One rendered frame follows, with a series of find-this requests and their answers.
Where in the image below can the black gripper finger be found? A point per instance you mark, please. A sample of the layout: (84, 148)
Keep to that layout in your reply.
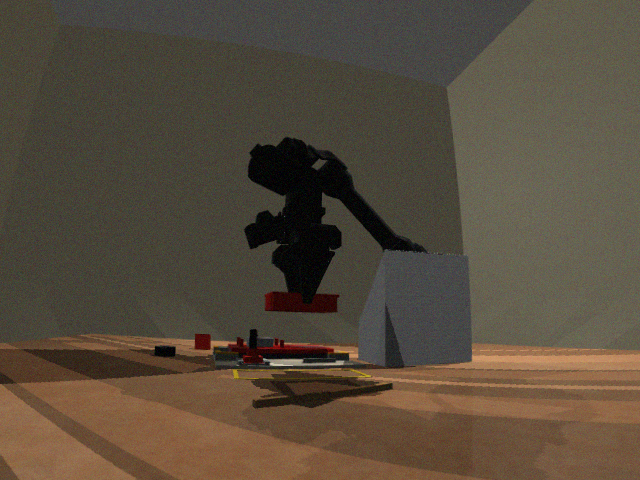
(291, 274)
(312, 265)

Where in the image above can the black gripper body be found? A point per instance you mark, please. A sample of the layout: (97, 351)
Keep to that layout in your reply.
(308, 232)

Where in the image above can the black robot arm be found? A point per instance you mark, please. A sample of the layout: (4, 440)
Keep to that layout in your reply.
(286, 169)

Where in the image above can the dark flat bar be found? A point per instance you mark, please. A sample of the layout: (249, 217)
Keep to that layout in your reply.
(306, 397)

